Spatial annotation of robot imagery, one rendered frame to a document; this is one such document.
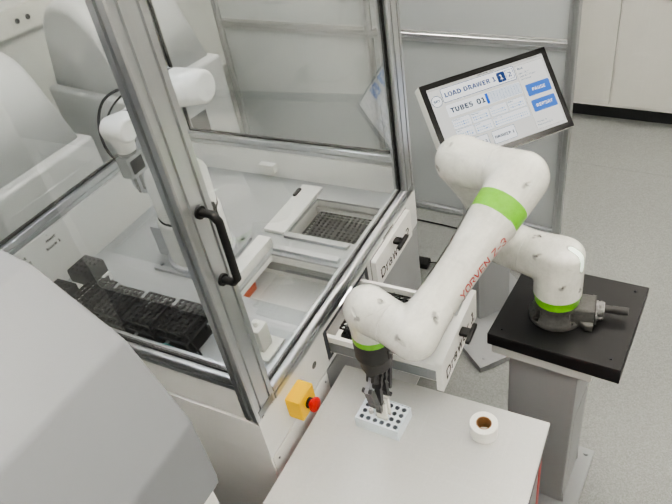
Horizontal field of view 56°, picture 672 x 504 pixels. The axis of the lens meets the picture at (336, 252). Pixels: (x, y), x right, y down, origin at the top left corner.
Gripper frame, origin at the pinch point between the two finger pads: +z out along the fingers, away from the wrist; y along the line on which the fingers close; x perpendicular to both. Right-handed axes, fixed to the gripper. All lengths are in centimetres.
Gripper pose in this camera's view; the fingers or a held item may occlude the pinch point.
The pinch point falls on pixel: (382, 406)
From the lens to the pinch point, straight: 165.2
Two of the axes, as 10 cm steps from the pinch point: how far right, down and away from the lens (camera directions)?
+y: 4.7, -6.0, 6.4
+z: 1.4, 7.7, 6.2
